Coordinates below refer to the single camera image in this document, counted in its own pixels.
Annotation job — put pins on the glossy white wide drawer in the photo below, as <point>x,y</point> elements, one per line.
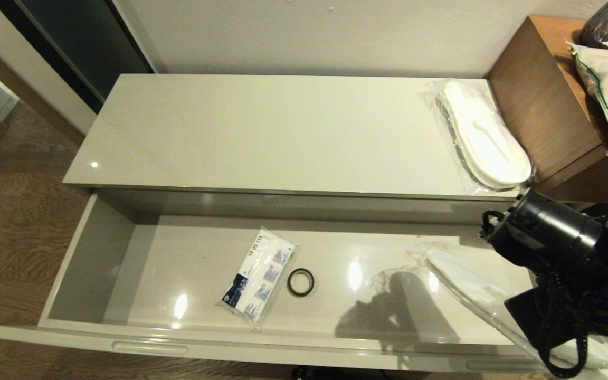
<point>188,274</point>

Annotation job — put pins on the brown wooden side table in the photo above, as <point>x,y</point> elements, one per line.
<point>541,105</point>

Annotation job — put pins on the dark sliding door panel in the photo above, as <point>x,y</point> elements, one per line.
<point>82,42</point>

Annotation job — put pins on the white slippers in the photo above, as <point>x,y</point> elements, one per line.
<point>473,285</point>
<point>488,148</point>

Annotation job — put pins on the white tissue packet blue print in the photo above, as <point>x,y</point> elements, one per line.
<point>259,274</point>

